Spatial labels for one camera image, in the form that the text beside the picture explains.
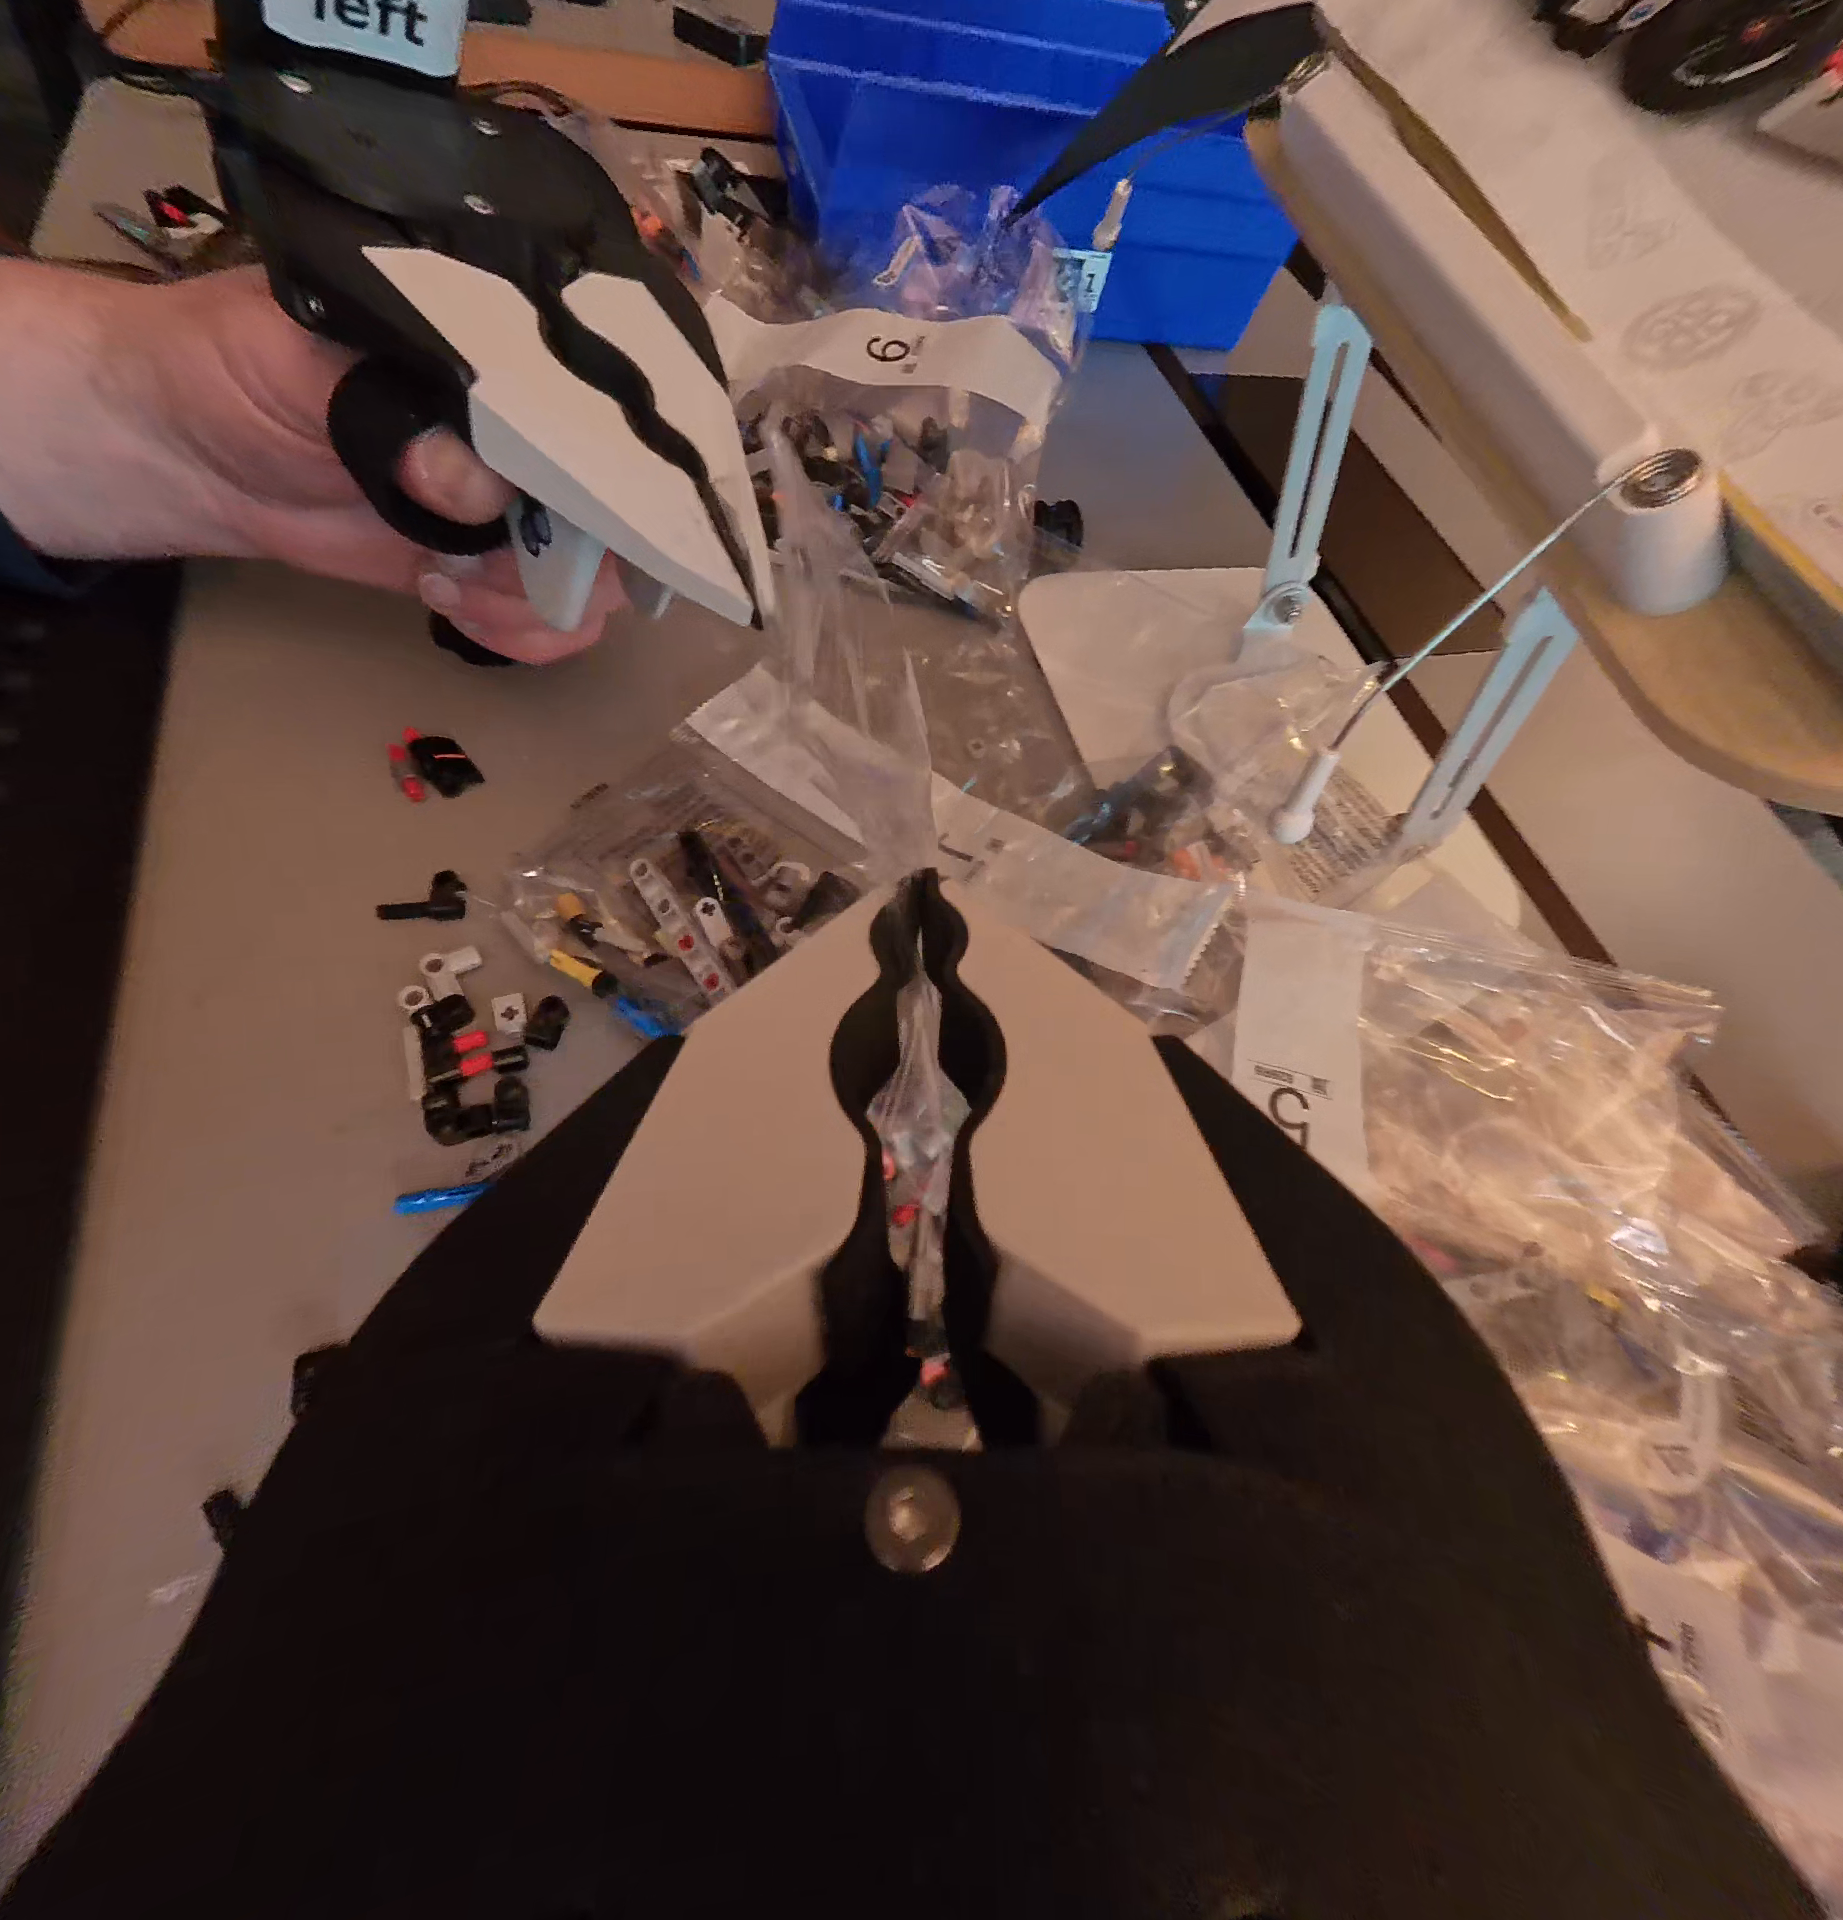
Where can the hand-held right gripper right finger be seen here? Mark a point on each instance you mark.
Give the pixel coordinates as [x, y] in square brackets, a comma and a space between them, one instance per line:
[1132, 1200]

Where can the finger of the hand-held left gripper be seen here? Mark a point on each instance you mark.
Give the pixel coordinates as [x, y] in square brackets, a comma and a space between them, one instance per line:
[563, 420]
[668, 360]

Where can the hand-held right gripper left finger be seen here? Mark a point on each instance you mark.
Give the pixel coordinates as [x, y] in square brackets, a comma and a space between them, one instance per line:
[713, 1200]

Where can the black lego subassembly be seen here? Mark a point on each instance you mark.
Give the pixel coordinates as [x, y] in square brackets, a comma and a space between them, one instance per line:
[733, 195]

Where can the black lego connector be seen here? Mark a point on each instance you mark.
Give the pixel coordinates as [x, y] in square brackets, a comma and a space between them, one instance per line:
[478, 1113]
[548, 1021]

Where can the blue lego pin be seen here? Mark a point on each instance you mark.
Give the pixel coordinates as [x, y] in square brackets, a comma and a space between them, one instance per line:
[441, 1196]

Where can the light grey lego axle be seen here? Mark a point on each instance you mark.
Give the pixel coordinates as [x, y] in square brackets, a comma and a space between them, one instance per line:
[414, 1061]

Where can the black lego tyre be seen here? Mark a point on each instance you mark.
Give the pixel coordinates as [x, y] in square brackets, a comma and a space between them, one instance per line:
[1060, 522]

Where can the lego instruction booklet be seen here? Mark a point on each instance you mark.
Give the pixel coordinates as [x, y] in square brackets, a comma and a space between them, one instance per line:
[1688, 225]

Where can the person's left hand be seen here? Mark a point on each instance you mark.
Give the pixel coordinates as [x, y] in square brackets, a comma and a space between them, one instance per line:
[158, 405]

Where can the brown cardboard strip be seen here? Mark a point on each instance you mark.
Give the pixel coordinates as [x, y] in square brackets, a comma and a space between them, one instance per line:
[623, 82]

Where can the clear bag of dark pieces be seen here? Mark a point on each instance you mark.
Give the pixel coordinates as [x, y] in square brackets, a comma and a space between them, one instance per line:
[892, 451]

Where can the small hand tool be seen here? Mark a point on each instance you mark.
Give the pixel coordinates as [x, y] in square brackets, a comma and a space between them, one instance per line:
[164, 225]

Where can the black connector with red pins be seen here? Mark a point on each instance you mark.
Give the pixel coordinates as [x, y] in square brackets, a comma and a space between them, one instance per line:
[471, 1057]

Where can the small black block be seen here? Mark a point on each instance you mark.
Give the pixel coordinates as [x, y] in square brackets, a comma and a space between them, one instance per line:
[719, 32]

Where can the black connector with white bush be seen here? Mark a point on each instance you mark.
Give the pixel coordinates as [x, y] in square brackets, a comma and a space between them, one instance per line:
[433, 1008]

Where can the black piece with red pin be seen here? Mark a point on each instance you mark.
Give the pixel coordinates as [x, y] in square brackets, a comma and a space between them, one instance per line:
[438, 765]

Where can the blue plastic bin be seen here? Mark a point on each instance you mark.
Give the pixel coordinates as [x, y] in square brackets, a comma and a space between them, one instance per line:
[952, 120]

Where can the clear bag with white label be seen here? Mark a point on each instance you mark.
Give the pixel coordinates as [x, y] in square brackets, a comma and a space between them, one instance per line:
[1537, 1126]

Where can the black L connector with axle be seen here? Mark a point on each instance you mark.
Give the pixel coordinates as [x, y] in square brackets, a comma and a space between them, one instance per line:
[428, 897]

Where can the dark perforated panel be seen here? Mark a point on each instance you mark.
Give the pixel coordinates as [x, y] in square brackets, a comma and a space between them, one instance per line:
[51, 1050]

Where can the beige book stand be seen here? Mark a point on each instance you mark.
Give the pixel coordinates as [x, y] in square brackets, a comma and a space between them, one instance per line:
[1688, 675]

